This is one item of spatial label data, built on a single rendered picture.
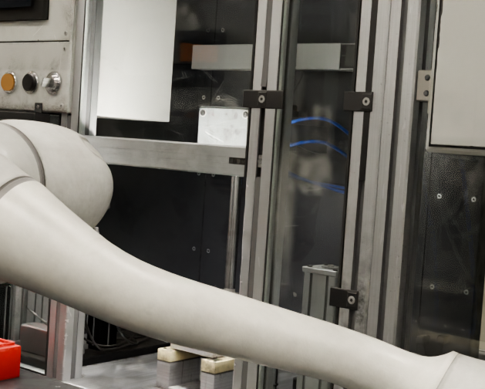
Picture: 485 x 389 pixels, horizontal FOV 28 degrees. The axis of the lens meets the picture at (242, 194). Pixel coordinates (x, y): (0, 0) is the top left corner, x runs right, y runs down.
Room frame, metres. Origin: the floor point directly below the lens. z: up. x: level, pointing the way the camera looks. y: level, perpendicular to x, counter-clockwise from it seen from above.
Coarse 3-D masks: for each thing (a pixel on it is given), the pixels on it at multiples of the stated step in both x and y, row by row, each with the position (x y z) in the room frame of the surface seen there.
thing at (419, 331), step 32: (448, 160) 1.24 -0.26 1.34; (480, 160) 1.21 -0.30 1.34; (416, 192) 1.26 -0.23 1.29; (448, 192) 1.24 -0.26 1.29; (480, 192) 1.21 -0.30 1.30; (416, 224) 1.26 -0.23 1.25; (448, 224) 1.23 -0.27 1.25; (480, 224) 1.21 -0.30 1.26; (416, 256) 1.26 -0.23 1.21; (448, 256) 1.23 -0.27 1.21; (480, 256) 1.21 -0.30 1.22; (416, 288) 1.26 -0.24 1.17; (448, 288) 1.23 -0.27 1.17; (480, 288) 1.20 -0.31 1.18; (416, 320) 1.26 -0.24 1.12; (448, 320) 1.23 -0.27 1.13; (480, 320) 1.20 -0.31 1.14; (416, 352) 1.25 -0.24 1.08; (448, 352) 1.23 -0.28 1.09; (480, 352) 1.20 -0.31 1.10
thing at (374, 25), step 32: (384, 0) 1.28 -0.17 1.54; (384, 32) 1.28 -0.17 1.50; (384, 64) 1.28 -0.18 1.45; (352, 128) 1.31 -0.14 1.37; (352, 160) 1.30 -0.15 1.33; (352, 192) 1.30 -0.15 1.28; (352, 224) 1.30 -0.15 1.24; (352, 256) 1.30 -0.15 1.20; (352, 288) 1.30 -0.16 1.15; (96, 320) 1.83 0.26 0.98; (352, 320) 1.30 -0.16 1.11; (96, 352) 1.81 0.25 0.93; (128, 352) 1.85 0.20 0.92
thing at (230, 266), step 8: (232, 176) 1.69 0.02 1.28; (232, 184) 1.69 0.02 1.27; (240, 184) 1.69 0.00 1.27; (232, 192) 1.69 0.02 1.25; (240, 192) 1.69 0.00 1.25; (232, 200) 1.69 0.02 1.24; (240, 200) 1.69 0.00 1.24; (232, 208) 1.69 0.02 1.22; (240, 208) 1.69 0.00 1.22; (232, 216) 1.69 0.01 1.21; (232, 224) 1.69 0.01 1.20; (232, 232) 1.69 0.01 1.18; (232, 240) 1.69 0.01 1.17; (232, 248) 1.69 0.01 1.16; (232, 256) 1.69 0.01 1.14; (232, 264) 1.69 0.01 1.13; (232, 272) 1.69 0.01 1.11; (224, 280) 1.69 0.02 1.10; (232, 280) 1.69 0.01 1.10; (224, 288) 1.69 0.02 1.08; (232, 288) 1.69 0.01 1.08
